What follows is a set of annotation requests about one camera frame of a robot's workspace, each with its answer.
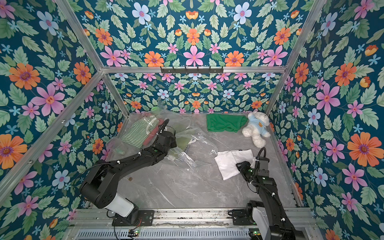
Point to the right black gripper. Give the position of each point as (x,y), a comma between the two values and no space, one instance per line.
(243,166)

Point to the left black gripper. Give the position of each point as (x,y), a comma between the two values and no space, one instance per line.
(172,140)

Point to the clear plastic vacuum bag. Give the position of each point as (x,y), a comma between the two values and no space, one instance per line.
(201,153)

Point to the green t-shirt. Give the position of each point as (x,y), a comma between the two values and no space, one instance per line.
(225,123)

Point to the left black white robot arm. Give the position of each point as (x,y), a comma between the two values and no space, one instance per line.
(100,186)

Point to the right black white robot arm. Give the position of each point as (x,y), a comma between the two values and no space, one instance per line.
(268,214)

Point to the red garment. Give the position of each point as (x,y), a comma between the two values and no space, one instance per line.
(151,127)

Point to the olive green checkered-trim garment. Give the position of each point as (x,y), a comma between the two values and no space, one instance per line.
(185,138)

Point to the green white striped garment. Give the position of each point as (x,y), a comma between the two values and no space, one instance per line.
(134,136)

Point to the white teddy bear blue shirt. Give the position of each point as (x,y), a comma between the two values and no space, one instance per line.
(256,128)

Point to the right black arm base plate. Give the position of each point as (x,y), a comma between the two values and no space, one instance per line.
(253,217)

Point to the white slotted cable duct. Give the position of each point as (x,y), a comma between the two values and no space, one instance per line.
(166,234)

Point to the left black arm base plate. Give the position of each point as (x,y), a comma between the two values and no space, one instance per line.
(141,218)

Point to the black wall hook rail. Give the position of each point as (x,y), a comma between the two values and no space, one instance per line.
(191,70)

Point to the aluminium front rail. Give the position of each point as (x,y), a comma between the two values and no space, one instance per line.
(208,217)

